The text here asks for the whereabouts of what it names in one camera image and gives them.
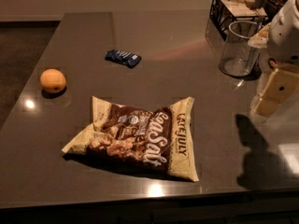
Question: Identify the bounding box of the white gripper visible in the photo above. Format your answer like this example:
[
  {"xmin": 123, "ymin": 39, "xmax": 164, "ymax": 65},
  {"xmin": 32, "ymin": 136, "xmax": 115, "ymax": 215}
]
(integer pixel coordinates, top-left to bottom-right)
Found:
[{"xmin": 251, "ymin": 0, "xmax": 299, "ymax": 116}]

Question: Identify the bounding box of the brown sea salt chip bag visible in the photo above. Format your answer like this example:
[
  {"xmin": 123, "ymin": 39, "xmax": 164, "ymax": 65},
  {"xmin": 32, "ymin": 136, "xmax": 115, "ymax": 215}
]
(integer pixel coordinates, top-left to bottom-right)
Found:
[{"xmin": 62, "ymin": 97, "xmax": 199, "ymax": 182}]

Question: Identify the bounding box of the blue rxbar blueberry bar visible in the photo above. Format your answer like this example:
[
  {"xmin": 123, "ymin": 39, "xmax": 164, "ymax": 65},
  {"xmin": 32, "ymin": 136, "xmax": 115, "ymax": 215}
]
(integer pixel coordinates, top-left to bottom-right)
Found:
[{"xmin": 105, "ymin": 49, "xmax": 142, "ymax": 68}]

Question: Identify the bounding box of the clear glass cup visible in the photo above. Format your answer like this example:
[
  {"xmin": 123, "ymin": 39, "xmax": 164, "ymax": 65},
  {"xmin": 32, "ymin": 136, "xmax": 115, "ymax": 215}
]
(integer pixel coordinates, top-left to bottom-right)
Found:
[{"xmin": 219, "ymin": 21, "xmax": 261, "ymax": 77}]

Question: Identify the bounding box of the orange fruit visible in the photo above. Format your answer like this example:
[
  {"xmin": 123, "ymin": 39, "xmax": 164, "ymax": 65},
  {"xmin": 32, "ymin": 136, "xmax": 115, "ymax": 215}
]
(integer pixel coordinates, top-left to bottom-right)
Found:
[{"xmin": 40, "ymin": 69, "xmax": 66, "ymax": 93}]

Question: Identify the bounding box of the black wire napkin holder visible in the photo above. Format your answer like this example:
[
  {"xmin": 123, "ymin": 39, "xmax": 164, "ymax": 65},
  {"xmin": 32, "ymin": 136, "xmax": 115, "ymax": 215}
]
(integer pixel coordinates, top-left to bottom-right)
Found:
[{"xmin": 209, "ymin": 0, "xmax": 268, "ymax": 39}]

